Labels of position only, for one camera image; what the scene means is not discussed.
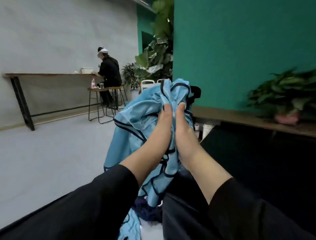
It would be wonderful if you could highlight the small plant in white pot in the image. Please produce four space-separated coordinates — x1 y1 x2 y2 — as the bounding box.
122 63 142 100

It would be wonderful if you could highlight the wooden wall counter black leg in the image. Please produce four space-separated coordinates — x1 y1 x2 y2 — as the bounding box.
2 73 107 132

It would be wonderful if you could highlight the navy blue bag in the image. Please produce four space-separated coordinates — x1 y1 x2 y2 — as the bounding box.
132 195 164 223

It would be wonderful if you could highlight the person's left hand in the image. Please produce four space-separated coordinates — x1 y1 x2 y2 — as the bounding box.
141 103 174 163

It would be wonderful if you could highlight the wooden top black stool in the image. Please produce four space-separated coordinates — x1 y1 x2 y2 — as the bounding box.
88 87 117 124
106 85 128 108

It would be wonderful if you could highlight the white metal rack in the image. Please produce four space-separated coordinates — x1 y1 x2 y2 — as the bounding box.
134 0 174 82

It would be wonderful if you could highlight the person's right forearm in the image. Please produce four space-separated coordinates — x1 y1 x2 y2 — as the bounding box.
183 151 316 240

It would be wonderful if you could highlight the black leather bench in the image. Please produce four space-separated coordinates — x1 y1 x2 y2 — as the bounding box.
200 124 316 233

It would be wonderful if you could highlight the green plant in red pot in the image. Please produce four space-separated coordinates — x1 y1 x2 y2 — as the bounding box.
247 67 316 126

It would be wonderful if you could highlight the person's left forearm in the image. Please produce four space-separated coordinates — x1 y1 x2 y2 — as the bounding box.
0 146 164 240

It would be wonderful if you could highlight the white wheeled cart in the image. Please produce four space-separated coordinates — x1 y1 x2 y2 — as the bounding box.
141 79 166 95

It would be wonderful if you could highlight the person's right hand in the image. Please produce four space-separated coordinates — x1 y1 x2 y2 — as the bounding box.
175 103 204 168

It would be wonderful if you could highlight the wooden shelf cabinet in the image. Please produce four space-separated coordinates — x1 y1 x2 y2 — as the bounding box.
190 105 316 141

